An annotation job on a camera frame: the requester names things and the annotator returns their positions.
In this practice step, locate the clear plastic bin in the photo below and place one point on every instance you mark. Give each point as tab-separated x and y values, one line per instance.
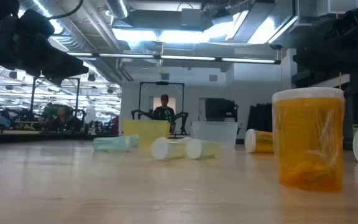
216	132

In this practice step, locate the green pill bottle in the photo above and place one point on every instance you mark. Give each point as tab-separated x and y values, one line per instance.
134	140
112	143

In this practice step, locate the yellow translucent plastic bin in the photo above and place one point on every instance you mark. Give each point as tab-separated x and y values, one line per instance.
146	132

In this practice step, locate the long ceiling light strip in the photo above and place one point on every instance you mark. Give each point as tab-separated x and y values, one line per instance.
188	58

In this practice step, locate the black background robot frame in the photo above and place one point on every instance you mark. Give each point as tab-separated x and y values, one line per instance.
162	83

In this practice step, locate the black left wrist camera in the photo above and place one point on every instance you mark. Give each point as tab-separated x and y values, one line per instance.
36	23

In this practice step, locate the black ceiling camera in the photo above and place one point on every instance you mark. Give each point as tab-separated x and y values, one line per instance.
275	46

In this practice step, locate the person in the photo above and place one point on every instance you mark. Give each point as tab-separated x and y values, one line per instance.
164	113
64	119

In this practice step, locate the black tall stand frame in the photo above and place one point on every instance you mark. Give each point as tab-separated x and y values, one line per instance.
78	93

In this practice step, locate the bright ceiling light panel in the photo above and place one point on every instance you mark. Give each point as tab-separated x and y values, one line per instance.
182	36

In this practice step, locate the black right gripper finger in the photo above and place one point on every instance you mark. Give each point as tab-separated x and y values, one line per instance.
309	57
304	78

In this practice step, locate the black background robot arm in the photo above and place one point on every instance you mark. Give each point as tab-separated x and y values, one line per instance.
182	118
141	113

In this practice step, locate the silver ventilation duct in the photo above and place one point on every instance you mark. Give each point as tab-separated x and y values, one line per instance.
89	25

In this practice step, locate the yellow pill bottle white cap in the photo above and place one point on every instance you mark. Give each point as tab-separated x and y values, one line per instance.
204	149
169	149

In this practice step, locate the dark background workbench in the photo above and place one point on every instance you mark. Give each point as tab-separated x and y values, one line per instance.
42	136

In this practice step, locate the black curtain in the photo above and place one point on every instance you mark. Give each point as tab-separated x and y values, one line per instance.
259	116

